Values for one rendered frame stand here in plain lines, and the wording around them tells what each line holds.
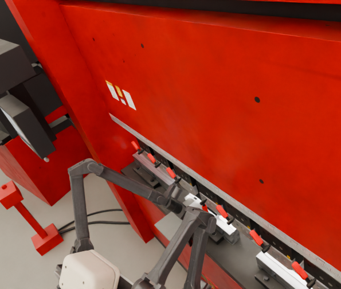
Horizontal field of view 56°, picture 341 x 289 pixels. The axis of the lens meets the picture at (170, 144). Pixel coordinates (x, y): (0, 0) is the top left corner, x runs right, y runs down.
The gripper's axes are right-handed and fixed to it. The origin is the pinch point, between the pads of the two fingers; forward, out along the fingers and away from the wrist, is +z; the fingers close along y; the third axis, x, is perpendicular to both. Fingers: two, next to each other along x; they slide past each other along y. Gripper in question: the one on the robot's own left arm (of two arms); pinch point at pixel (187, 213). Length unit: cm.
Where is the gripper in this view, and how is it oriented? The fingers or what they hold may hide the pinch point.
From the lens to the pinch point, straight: 180.3
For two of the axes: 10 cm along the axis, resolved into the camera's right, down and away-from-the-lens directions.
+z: 6.0, 4.4, 6.7
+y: -5.6, -3.7, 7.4
